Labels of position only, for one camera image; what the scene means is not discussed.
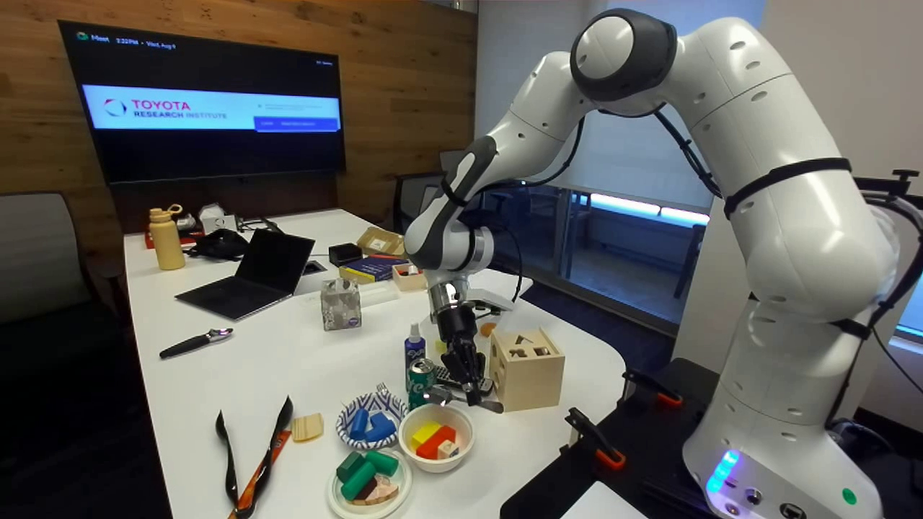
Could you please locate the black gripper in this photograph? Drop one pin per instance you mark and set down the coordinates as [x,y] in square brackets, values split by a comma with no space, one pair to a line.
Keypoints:
[464,341]

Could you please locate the metal spoon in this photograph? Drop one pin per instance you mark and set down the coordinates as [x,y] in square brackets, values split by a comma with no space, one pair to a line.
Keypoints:
[436,394]

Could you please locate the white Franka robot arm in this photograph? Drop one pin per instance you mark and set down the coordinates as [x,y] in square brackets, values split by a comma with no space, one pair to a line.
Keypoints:
[798,248]

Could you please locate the white bowl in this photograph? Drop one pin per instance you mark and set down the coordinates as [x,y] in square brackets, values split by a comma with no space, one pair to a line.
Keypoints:
[433,462]

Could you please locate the blue patterned bowl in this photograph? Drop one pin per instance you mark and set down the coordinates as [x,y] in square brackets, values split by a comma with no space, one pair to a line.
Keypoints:
[370,421]

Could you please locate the green can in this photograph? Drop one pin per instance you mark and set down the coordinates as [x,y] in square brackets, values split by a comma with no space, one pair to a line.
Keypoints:
[419,388]

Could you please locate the yellow toy block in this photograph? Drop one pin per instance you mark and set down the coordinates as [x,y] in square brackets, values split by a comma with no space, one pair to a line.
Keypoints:
[426,434]

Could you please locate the red toy block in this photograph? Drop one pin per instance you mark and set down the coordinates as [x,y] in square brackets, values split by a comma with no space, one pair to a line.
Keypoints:
[436,444]

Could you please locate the blue bottle with black cap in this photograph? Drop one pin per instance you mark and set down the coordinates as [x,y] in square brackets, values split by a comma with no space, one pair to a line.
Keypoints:
[415,346]

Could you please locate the wooden shape sorter box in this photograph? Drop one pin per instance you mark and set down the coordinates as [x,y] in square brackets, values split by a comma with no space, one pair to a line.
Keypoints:
[530,371]

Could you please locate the green toy block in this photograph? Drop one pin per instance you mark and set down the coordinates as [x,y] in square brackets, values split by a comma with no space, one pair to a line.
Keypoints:
[366,473]

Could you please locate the black orange clamp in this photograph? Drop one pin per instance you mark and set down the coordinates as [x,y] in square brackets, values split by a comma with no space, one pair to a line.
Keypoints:
[595,440]
[660,391]

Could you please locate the silver metal cube container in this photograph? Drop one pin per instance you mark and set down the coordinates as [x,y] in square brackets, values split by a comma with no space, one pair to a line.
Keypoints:
[341,308]

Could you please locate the blue box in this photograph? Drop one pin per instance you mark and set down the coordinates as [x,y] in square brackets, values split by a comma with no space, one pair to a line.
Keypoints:
[370,270]

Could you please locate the flat wooden piece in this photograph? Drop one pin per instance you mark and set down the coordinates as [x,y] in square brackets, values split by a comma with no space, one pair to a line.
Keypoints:
[306,429]

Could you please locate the cardboard box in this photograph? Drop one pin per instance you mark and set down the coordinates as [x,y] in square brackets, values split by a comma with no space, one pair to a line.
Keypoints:
[386,244]

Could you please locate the small black box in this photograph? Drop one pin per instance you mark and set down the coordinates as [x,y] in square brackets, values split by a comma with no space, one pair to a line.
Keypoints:
[344,254]

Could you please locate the white paper sheet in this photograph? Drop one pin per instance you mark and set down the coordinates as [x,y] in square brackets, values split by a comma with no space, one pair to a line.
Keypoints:
[601,506]

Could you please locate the grey office chair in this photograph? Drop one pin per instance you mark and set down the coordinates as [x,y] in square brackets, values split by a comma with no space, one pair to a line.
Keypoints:
[416,197]
[45,254]

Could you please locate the black laptop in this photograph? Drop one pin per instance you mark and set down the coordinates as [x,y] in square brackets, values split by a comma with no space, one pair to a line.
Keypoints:
[262,274]

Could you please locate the black marker pen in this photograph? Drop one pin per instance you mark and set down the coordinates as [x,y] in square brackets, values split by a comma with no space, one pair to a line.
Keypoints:
[193,345]

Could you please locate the yellow water bottle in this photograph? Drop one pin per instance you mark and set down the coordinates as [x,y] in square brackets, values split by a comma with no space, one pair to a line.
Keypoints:
[167,246]

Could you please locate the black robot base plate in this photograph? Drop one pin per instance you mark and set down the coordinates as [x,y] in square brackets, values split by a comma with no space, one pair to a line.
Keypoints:
[654,450]

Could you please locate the wall television screen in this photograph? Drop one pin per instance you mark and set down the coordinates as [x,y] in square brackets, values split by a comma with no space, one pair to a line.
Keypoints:
[204,104]

